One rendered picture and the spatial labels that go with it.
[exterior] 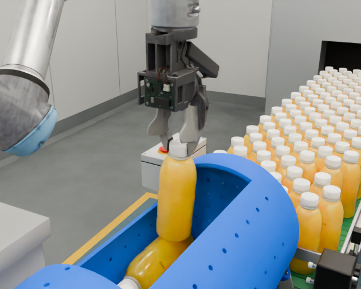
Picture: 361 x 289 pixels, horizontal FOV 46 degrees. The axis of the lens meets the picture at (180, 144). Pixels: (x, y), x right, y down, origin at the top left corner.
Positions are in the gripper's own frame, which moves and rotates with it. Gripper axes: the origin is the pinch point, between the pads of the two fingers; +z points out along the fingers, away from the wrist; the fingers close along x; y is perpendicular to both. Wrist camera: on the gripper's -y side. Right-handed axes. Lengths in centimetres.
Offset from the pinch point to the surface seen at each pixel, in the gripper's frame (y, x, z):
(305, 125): -75, 4, 20
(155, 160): -26.2, -23.2, 19.3
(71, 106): -250, -282, 111
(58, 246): -87, -138, 131
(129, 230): 5.9, -7.5, 17.0
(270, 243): 2.8, 18.5, 12.0
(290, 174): -38.0, 10.1, 19.7
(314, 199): -26.5, 18.9, 18.7
